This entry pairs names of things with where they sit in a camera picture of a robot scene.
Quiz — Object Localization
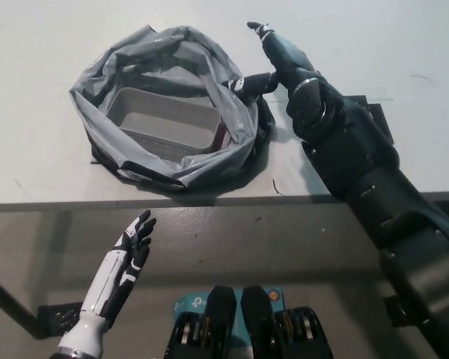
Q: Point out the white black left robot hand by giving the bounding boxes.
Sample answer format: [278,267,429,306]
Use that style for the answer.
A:
[78,209,157,322]

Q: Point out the small grey rectangular basket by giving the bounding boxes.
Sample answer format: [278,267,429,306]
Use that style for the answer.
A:
[104,87,222,164]

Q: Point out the teal robot body top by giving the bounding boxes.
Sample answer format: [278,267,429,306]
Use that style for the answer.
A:
[173,286,285,342]

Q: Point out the black diagonal table leg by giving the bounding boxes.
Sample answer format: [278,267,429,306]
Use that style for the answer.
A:
[0,269,43,331]

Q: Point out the grey black plastic bag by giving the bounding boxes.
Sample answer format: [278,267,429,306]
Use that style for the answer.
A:
[67,24,278,194]

